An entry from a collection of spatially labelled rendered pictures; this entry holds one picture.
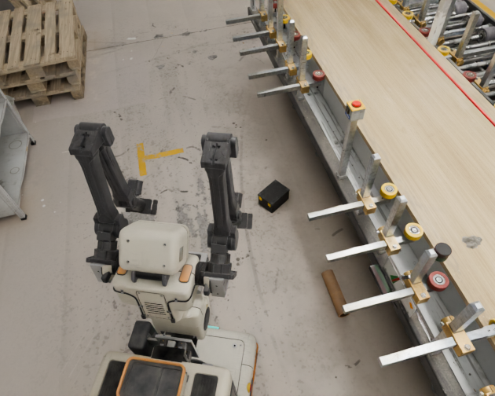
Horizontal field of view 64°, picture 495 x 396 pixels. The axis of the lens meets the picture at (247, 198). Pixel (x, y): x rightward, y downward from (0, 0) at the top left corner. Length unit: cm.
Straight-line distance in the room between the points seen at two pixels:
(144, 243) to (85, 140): 37
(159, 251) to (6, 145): 286
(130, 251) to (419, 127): 173
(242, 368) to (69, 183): 216
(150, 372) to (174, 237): 58
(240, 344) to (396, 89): 177
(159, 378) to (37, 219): 215
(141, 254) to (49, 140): 286
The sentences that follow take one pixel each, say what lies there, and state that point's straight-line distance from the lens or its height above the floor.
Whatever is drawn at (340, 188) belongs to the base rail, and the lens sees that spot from 229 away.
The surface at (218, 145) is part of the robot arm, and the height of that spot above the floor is 162.
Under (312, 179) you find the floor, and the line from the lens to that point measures 323.
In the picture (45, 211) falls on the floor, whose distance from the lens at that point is 351.
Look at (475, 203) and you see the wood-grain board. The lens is 217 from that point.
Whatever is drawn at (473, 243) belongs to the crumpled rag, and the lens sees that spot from 201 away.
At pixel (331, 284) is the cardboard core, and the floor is 8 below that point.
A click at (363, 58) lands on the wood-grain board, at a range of 290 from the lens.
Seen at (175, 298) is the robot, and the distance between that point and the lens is 140.
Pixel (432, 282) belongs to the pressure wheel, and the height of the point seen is 91.
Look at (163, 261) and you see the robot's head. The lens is 132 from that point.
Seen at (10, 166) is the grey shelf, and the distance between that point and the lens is 380.
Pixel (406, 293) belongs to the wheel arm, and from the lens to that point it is 183.
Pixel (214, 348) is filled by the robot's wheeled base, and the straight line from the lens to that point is 229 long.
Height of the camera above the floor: 245
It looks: 52 degrees down
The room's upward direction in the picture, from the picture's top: 5 degrees counter-clockwise
